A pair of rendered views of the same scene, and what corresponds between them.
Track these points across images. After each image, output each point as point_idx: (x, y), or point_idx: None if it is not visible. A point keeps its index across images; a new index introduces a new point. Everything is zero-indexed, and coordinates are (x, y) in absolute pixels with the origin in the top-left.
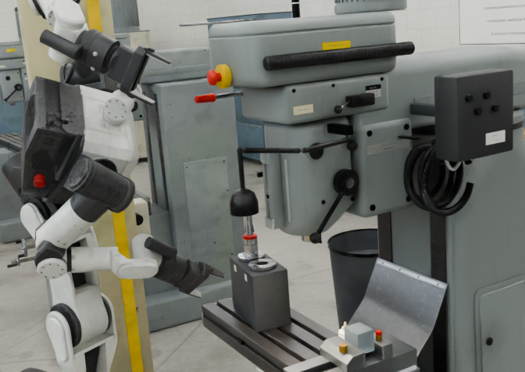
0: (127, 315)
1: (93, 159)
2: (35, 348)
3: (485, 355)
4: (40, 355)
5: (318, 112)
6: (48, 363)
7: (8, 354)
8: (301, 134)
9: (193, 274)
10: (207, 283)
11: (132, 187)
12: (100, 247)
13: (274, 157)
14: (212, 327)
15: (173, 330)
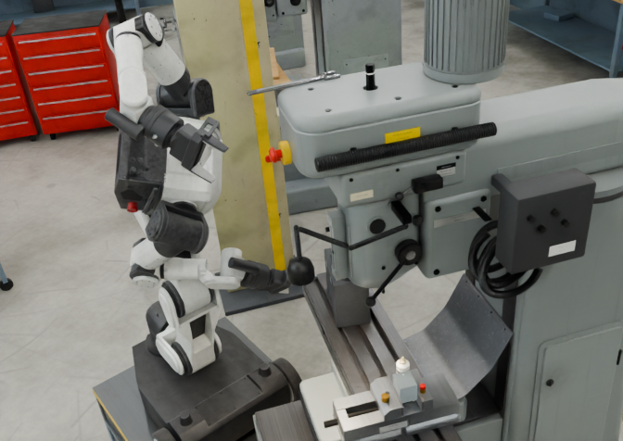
0: (271, 220)
1: (173, 201)
2: (206, 214)
3: (543, 392)
4: (209, 221)
5: (378, 195)
6: (214, 232)
7: None
8: (362, 211)
9: (275, 283)
10: None
11: (205, 235)
12: (190, 259)
13: (338, 221)
14: (308, 301)
15: (325, 213)
